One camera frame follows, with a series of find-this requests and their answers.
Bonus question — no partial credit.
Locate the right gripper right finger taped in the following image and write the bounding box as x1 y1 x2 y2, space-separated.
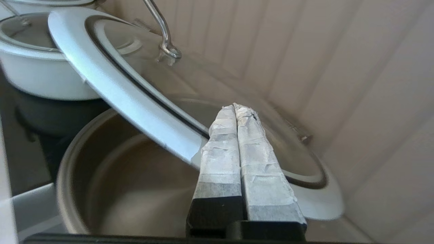
234 103 307 224

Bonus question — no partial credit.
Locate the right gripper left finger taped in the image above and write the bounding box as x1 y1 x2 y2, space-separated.
186 104 244 238

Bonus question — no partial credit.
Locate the glass lid with white rim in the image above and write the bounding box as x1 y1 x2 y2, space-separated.
47 0 344 221
0 12 68 61

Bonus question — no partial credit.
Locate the white pot with steel insert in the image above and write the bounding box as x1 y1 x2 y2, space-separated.
56 98 326 238
0 12 102 101

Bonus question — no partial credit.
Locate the large black induction cooktop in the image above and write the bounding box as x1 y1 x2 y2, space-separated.
0 68 112 198

